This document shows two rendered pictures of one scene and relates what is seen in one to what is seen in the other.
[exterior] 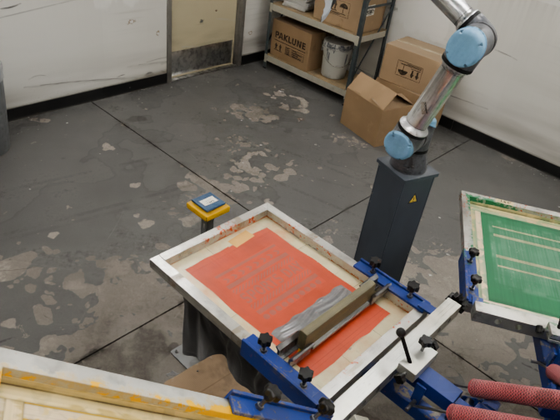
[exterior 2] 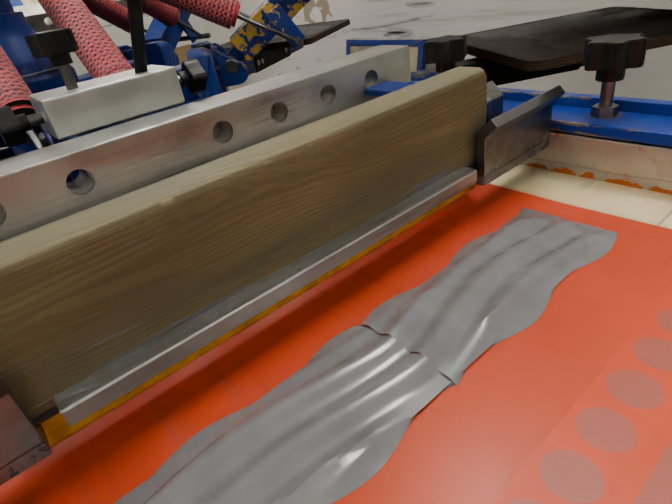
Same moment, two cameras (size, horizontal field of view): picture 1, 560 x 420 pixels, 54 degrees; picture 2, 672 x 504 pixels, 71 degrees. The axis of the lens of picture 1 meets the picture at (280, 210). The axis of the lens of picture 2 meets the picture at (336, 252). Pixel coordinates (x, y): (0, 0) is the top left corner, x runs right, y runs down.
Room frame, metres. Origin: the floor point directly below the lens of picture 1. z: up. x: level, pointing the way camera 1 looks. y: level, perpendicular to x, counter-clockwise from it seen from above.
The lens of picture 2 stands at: (1.50, -0.15, 1.14)
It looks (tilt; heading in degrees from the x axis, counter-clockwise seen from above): 31 degrees down; 195
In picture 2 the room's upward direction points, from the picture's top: 10 degrees counter-clockwise
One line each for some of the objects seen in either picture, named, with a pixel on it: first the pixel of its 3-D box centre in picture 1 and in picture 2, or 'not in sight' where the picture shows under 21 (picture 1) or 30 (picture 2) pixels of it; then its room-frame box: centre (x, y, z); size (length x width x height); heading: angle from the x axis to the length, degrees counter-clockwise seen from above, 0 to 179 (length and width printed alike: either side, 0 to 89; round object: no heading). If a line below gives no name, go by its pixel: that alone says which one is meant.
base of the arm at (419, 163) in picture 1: (411, 155); not in sight; (1.98, -0.49, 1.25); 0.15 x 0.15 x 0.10
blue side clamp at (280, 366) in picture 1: (282, 373); (513, 132); (1.03, -0.08, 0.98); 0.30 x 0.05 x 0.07; 51
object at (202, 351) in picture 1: (227, 352); not in sight; (1.27, 0.11, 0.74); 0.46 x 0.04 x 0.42; 51
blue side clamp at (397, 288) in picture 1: (388, 289); not in sight; (1.46, -0.43, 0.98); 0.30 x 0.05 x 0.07; 51
